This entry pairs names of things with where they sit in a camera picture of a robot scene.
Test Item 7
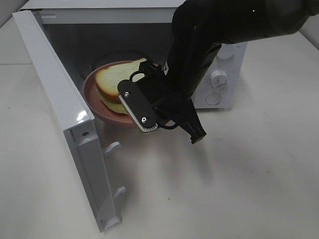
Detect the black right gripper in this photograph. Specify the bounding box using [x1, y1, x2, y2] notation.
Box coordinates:
[137, 61, 206, 144]

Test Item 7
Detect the round white door button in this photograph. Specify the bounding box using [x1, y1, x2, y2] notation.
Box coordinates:
[205, 93, 222, 106]

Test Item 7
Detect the sandwich with lettuce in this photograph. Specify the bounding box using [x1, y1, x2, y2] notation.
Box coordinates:
[95, 58, 146, 115]

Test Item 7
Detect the pink plate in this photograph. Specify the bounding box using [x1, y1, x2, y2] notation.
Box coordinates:
[83, 61, 145, 126]

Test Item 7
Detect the white microwave door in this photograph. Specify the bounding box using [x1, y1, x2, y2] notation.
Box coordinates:
[12, 10, 126, 232]

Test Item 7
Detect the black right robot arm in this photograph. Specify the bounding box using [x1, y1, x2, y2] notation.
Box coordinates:
[136, 0, 319, 143]

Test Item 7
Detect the lower white timer knob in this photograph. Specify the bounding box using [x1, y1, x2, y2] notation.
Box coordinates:
[210, 70, 228, 88]

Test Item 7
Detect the glass microwave turntable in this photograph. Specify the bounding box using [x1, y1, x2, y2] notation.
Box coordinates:
[89, 50, 150, 71]

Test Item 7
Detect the upper white power knob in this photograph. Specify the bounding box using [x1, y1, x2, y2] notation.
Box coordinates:
[217, 44, 235, 60]

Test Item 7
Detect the white microwave oven body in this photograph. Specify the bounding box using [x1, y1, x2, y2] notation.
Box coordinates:
[20, 0, 247, 109]

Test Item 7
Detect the black camera cable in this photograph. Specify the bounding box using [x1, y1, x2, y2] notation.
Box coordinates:
[151, 24, 197, 130]

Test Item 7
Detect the wrist camera with silver heatsink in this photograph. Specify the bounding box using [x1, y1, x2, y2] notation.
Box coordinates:
[117, 71, 159, 134]

